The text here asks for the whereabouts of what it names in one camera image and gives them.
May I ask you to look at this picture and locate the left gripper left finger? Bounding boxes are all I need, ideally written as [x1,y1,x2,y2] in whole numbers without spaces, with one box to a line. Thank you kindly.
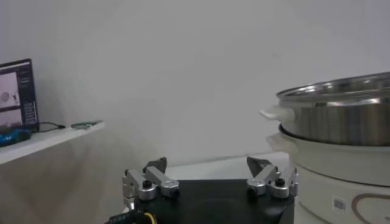
[121,156,180,211]

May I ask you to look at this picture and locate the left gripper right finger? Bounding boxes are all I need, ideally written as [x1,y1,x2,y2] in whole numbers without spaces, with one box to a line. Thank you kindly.
[246,156,299,200]

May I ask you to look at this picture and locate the stainless steel steamer basket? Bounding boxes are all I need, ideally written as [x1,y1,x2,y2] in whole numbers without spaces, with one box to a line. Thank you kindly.
[260,71,390,147]

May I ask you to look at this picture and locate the white electric cooker pot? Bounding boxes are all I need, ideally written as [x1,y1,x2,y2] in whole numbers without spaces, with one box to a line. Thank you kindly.
[266,123,390,224]

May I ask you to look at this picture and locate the white side table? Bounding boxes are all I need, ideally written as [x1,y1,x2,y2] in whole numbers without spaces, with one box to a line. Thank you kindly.
[0,121,106,167]

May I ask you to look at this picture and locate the blue handheld device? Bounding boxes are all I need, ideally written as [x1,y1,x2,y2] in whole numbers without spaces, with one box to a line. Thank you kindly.
[0,128,32,147]

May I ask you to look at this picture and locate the green handled scraper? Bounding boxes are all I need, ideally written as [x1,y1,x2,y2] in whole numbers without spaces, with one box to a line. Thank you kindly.
[70,120,104,131]

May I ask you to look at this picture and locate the black laptop cable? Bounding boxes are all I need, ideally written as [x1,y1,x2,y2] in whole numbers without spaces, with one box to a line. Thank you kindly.
[30,121,66,133]

